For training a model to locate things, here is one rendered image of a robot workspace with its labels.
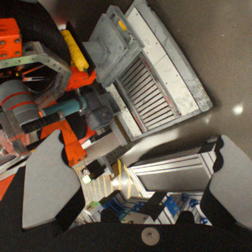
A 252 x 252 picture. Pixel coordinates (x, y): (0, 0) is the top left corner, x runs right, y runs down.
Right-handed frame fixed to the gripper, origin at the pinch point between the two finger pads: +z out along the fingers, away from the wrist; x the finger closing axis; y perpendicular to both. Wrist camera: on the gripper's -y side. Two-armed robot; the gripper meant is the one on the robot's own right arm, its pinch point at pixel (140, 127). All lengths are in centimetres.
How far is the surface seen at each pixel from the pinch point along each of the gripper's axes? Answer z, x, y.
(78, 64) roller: 64, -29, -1
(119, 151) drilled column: 106, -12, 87
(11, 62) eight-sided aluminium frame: 33, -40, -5
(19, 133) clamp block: 22.4, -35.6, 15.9
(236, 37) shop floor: 67, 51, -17
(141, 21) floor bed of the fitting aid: 95, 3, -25
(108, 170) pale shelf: 72, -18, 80
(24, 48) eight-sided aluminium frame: 38, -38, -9
